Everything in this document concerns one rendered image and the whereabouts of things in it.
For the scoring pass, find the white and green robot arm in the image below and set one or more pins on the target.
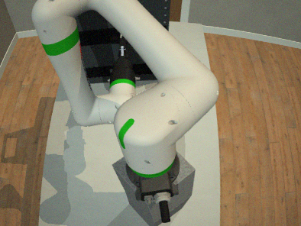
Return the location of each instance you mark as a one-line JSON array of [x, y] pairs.
[[149, 124]]

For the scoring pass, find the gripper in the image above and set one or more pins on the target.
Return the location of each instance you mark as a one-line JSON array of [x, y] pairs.
[[122, 61]]

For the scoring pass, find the black open-frame rack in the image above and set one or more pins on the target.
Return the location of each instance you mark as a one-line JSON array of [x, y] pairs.
[[98, 59]]

